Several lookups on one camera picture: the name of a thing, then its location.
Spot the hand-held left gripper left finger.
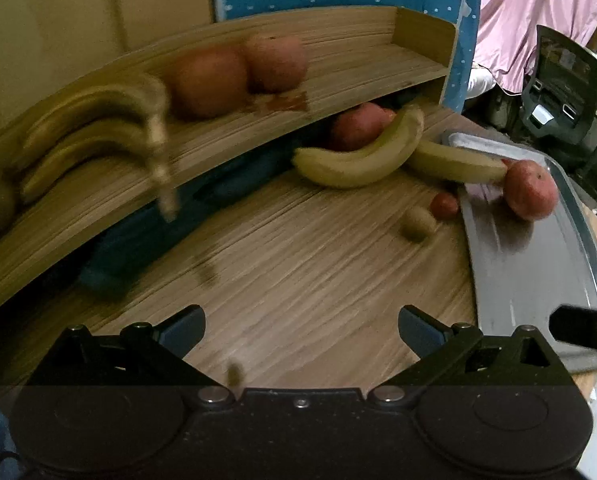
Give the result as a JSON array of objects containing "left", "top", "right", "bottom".
[{"left": 28, "top": 304, "right": 234, "bottom": 406}]

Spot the dark teal cloth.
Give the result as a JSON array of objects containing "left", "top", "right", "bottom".
[{"left": 78, "top": 110, "right": 339, "bottom": 301}]

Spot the dull red apple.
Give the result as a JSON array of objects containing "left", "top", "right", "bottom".
[{"left": 503, "top": 159, "right": 560, "bottom": 222}]

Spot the large red apple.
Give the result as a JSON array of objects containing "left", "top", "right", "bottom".
[{"left": 328, "top": 102, "right": 400, "bottom": 154}]

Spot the pale yellow banana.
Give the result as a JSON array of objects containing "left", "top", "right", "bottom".
[{"left": 407, "top": 139, "right": 509, "bottom": 185}]

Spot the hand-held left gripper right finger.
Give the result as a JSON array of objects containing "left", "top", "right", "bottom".
[{"left": 369, "top": 304, "right": 572, "bottom": 406}]

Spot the small orange tangerine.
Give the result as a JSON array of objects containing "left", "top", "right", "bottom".
[{"left": 431, "top": 192, "right": 460, "bottom": 220}]

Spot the metal tray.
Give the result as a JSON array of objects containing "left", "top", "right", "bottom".
[{"left": 441, "top": 131, "right": 597, "bottom": 374}]

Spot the black office chair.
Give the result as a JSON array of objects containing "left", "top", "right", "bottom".
[{"left": 521, "top": 24, "right": 597, "bottom": 173}]

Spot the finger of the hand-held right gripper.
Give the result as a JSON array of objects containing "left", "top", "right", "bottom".
[{"left": 549, "top": 305, "right": 597, "bottom": 356}]

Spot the white cloth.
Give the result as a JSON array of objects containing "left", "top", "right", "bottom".
[{"left": 465, "top": 66, "right": 495, "bottom": 99}]

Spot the orange-red apple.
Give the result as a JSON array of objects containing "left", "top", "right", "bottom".
[
  {"left": 170, "top": 46, "right": 252, "bottom": 122},
  {"left": 243, "top": 32, "right": 309, "bottom": 95}
]

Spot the small brown kiwi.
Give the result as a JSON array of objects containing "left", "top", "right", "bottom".
[{"left": 401, "top": 205, "right": 437, "bottom": 242}]

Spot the pink curtain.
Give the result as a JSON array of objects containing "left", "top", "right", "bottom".
[{"left": 475, "top": 0, "right": 597, "bottom": 97}]

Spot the yellow banana green tip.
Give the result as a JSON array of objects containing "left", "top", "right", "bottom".
[{"left": 292, "top": 105, "right": 425, "bottom": 190}]

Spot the wooden desk shelf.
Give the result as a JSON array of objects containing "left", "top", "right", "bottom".
[{"left": 0, "top": 6, "right": 460, "bottom": 326}]

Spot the ripe banana bunch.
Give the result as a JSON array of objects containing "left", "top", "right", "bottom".
[{"left": 12, "top": 72, "right": 180, "bottom": 222}]

